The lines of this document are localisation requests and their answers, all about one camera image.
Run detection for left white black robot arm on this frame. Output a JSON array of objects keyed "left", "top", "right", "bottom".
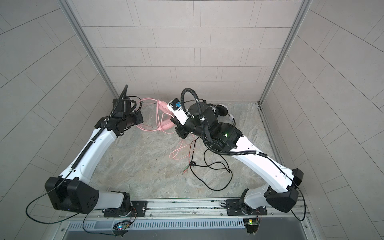
[{"left": 45, "top": 96, "right": 143, "bottom": 217}]

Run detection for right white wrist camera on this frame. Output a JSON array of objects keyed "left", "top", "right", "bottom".
[{"left": 167, "top": 98, "right": 189, "bottom": 125}]

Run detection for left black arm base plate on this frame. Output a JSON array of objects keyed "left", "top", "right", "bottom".
[{"left": 102, "top": 201, "right": 148, "bottom": 218}]

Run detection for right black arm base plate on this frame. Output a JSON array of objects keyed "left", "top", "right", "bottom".
[{"left": 220, "top": 199, "right": 268, "bottom": 216}]

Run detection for aluminium mounting rail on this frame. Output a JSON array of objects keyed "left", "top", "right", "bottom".
[{"left": 59, "top": 196, "right": 311, "bottom": 222}]

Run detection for white vented cable duct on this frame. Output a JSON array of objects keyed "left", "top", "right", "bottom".
[{"left": 67, "top": 218, "right": 245, "bottom": 232}]

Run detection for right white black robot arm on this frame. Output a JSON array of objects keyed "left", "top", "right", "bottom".
[{"left": 167, "top": 99, "right": 304, "bottom": 215}]

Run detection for pink headphones with cable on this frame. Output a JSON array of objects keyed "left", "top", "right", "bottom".
[{"left": 135, "top": 97, "right": 196, "bottom": 161}]

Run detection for left black loose cable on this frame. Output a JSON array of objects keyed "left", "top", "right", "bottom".
[{"left": 25, "top": 179, "right": 115, "bottom": 236}]

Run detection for left green circuit board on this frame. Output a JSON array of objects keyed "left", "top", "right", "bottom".
[{"left": 113, "top": 221, "right": 131, "bottom": 231}]

